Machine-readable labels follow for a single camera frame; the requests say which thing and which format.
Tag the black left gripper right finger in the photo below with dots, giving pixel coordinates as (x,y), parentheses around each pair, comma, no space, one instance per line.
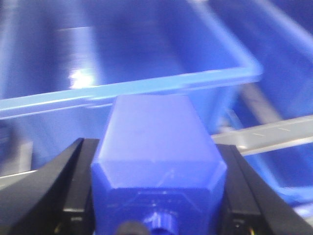
(250,206)

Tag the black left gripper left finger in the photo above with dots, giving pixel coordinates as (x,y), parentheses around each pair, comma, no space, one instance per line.
(55,199)

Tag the blue bottle part small cap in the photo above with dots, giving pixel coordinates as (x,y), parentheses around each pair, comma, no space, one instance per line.
(157,165)

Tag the blue plastic bin right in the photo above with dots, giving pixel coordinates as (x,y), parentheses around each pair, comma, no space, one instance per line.
(63,62)

